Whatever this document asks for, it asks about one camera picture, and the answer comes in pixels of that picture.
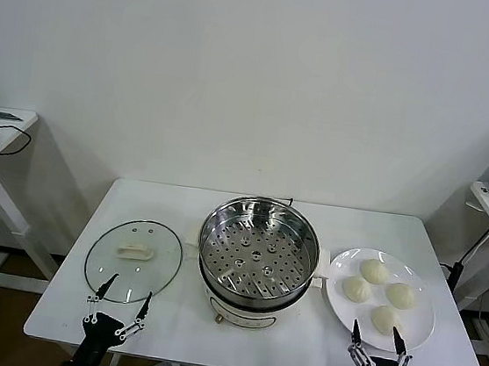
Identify stainless steel steamer basket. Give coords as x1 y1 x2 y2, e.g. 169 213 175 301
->
193 190 327 309

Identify white steamed baozi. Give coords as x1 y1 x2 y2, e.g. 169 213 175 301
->
341 274 375 305
368 304 404 337
383 281 421 312
357 256 392 288

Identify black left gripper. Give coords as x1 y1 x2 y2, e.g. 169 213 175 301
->
71 269 156 366

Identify round glass pot lid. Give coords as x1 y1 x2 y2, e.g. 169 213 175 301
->
79 212 188 311

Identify white round plate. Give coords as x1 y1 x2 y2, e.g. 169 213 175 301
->
319 243 443 357

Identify white electric cooker base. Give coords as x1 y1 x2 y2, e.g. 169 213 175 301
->
175 222 336 338

